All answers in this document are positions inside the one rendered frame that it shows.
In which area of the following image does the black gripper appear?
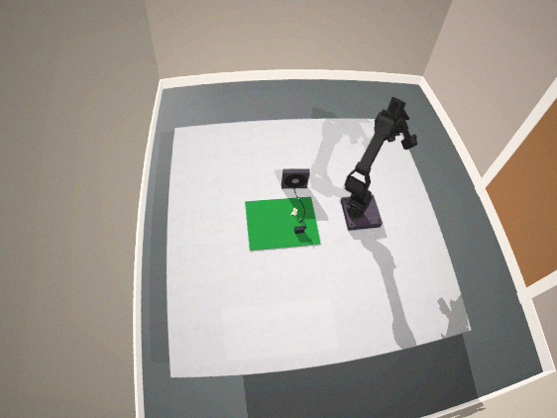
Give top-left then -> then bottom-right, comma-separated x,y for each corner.
395,110 -> 417,150

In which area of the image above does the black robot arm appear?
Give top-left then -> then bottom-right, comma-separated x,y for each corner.
345,97 -> 405,221

